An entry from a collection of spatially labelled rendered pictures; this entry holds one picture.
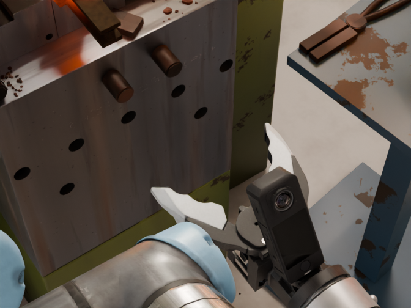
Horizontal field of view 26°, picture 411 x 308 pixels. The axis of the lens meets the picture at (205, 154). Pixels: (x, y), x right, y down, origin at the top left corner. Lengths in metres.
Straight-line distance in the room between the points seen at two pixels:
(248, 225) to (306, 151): 1.30
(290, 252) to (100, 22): 0.38
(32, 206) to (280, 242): 0.55
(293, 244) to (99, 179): 0.55
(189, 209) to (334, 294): 0.17
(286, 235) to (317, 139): 1.37
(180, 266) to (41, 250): 0.81
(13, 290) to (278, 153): 0.45
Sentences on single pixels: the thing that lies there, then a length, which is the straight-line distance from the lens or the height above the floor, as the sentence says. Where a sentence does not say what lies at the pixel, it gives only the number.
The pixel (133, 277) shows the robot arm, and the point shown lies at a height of 1.22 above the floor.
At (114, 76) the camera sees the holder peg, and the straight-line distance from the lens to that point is 1.18.
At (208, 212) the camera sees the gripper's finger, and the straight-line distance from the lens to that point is 0.91.
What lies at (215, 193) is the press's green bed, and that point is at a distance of 1.61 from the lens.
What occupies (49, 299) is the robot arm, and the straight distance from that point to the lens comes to 0.64.
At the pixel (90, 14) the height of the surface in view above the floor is 1.01.
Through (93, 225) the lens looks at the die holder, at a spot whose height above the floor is 0.54.
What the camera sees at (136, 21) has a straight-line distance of 1.18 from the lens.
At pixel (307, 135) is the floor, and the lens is 2.22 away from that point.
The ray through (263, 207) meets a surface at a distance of 0.83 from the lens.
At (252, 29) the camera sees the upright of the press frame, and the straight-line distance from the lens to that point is 1.70.
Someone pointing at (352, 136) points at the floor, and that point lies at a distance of 2.23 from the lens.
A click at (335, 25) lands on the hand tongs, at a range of 1.39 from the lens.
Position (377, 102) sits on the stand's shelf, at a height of 0.76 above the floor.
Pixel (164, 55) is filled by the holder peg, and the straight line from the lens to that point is 1.20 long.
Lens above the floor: 1.79
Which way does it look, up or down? 55 degrees down
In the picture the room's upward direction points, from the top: straight up
